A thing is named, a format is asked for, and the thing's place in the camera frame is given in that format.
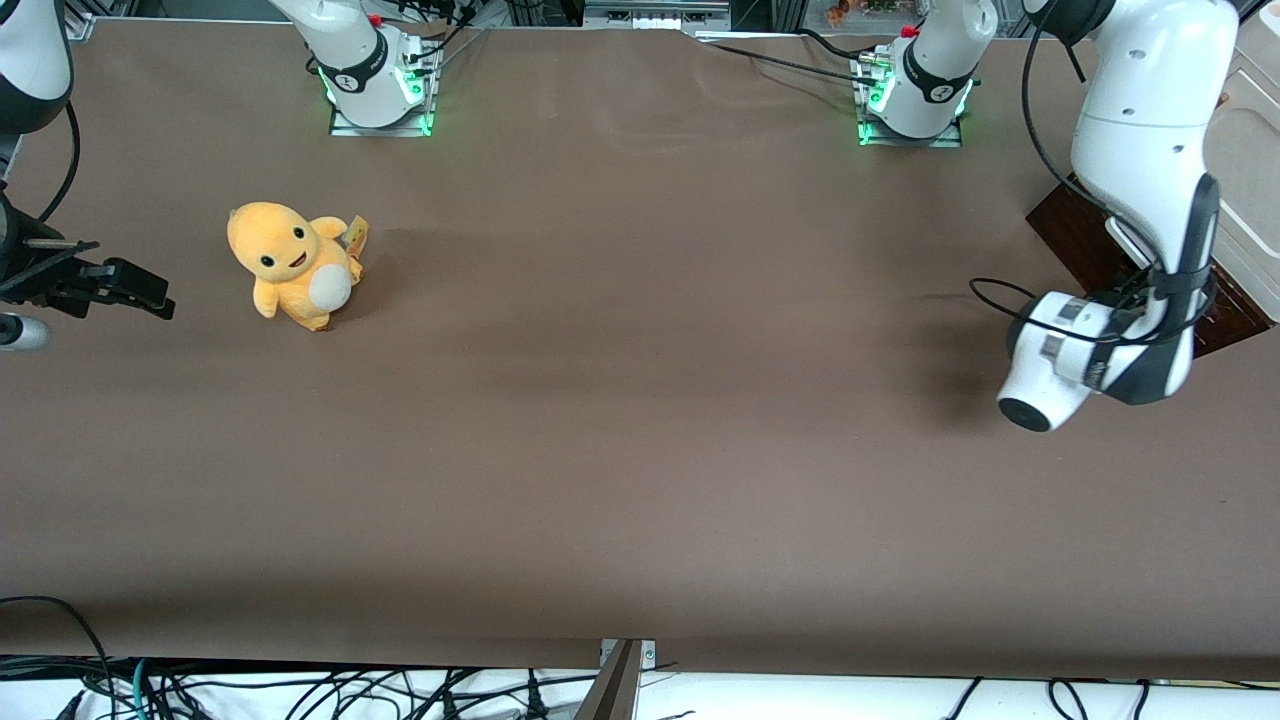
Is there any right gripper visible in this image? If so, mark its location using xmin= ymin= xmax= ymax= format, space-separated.
xmin=0 ymin=190 xmax=176 ymax=321

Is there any dark brown wooden drawer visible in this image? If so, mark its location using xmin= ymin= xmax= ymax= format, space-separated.
xmin=1027 ymin=175 xmax=1279 ymax=358

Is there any white drawer handle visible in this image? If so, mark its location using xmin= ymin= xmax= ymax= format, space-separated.
xmin=1105 ymin=215 xmax=1163 ymax=273

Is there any yellow plush toy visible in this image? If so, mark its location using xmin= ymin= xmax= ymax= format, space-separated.
xmin=226 ymin=201 xmax=369 ymax=333

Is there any grey equipment box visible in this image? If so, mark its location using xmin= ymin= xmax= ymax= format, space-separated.
xmin=585 ymin=0 xmax=731 ymax=31

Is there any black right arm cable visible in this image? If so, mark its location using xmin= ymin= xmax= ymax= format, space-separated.
xmin=38 ymin=100 xmax=81 ymax=226

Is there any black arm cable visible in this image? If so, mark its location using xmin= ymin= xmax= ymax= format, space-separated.
xmin=38 ymin=100 xmax=81 ymax=226
xmin=968 ymin=20 xmax=1219 ymax=346

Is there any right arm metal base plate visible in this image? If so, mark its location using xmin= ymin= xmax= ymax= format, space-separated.
xmin=328 ymin=40 xmax=438 ymax=138

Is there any black looped cable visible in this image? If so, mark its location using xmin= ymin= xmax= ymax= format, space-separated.
xmin=0 ymin=596 xmax=116 ymax=720

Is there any grey metal bracket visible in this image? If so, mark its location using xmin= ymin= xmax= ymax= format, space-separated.
xmin=573 ymin=638 xmax=658 ymax=720

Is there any long black table cable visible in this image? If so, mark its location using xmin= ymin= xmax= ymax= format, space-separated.
xmin=700 ymin=40 xmax=881 ymax=86

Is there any short black table cable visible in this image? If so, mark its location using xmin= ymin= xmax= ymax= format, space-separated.
xmin=798 ymin=28 xmax=871 ymax=63

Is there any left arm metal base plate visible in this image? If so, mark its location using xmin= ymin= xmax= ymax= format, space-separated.
xmin=855 ymin=50 xmax=966 ymax=149

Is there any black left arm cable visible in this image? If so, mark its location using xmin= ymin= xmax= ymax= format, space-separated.
xmin=968 ymin=20 xmax=1219 ymax=346

